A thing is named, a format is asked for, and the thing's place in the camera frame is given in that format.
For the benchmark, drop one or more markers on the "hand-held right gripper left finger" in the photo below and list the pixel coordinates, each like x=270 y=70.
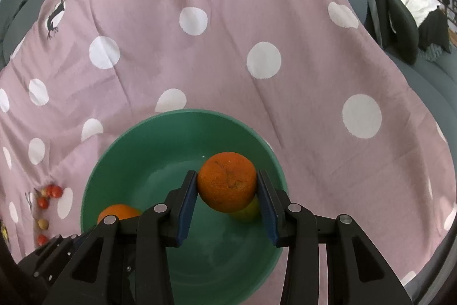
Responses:
x=187 y=206

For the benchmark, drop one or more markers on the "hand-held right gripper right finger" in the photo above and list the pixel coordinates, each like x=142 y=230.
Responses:
x=267 y=212

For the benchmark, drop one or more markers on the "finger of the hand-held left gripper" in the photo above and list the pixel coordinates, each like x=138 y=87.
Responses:
x=43 y=256
x=64 y=260

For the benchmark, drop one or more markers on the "yellow-green lemon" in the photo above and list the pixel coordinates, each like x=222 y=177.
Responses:
x=250 y=214

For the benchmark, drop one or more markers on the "large orange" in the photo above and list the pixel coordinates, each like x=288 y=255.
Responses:
x=226 y=180

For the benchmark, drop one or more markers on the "green bowl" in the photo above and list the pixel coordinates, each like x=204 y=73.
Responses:
x=160 y=155

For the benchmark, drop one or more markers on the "cluster of cherry tomatoes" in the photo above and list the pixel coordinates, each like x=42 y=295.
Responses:
x=55 y=191

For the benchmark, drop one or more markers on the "small orange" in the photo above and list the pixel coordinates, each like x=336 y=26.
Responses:
x=119 y=212

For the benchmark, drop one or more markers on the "black cushion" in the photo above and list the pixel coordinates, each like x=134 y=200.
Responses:
x=403 y=26

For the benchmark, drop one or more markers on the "black cloth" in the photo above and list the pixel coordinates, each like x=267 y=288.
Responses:
x=435 y=30

